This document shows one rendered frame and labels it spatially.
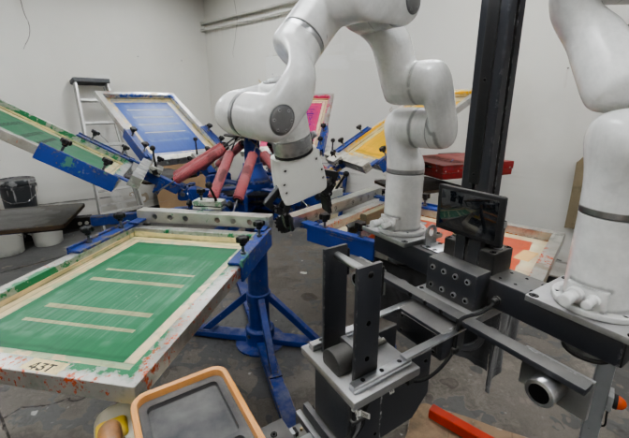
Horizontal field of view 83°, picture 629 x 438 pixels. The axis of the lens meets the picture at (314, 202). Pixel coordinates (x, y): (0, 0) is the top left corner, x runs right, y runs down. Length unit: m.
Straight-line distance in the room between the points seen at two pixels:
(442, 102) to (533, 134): 2.55
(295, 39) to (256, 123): 0.16
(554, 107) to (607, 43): 2.58
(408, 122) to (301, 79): 0.38
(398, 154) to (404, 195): 0.10
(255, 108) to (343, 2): 0.23
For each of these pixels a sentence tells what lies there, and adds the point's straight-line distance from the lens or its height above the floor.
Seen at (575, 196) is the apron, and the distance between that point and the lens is 3.32.
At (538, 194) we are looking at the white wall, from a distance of 3.39.
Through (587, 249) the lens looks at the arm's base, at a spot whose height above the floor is 1.24.
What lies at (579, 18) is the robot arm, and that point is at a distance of 0.79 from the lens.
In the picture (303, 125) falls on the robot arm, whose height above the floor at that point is 1.42.
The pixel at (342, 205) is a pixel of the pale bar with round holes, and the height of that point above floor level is 1.02.
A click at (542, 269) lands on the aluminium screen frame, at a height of 0.99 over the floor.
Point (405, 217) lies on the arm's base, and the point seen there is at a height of 1.18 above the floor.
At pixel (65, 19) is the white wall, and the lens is 5.14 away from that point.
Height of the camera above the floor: 1.45
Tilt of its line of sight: 15 degrees down
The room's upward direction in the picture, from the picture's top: straight up
